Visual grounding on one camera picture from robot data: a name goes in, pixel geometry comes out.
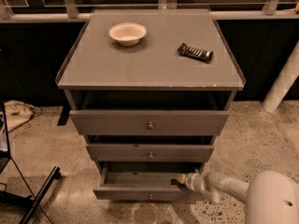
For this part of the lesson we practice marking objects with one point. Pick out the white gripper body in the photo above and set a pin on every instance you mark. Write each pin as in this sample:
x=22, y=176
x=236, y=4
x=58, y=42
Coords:
x=191, y=181

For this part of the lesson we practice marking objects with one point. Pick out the grey bottom drawer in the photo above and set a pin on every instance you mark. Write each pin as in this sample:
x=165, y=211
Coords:
x=143, y=186

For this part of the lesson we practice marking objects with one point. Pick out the grey drawer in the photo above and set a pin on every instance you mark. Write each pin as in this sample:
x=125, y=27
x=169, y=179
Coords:
x=143, y=186
x=148, y=122
x=150, y=152

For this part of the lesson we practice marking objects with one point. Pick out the grey middle drawer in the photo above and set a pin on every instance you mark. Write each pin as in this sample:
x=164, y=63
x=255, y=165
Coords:
x=150, y=152

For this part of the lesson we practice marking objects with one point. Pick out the grey drawer cabinet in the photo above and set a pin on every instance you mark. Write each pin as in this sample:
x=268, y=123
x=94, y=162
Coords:
x=101, y=74

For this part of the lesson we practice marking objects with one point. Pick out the grey top drawer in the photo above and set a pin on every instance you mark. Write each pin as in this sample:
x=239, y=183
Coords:
x=148, y=122

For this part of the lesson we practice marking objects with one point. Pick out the black snack bar wrapper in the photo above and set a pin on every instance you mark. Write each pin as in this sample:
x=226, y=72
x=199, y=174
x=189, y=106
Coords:
x=194, y=53

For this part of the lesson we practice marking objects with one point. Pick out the white diagonal pillar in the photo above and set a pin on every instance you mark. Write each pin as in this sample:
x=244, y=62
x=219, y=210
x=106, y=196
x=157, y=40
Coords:
x=288, y=74

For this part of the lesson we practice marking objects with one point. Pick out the black folding stand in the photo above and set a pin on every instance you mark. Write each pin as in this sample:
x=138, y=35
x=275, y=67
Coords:
x=30, y=203

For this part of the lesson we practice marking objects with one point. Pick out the white paper bowl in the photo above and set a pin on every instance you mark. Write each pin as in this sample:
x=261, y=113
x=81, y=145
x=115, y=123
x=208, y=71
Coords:
x=127, y=33

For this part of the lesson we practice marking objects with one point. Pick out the beige cloth bag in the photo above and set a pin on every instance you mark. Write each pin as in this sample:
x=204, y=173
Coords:
x=18, y=113

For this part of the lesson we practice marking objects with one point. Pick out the metal window railing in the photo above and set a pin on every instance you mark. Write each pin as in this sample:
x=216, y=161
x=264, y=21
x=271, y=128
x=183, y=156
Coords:
x=81, y=10

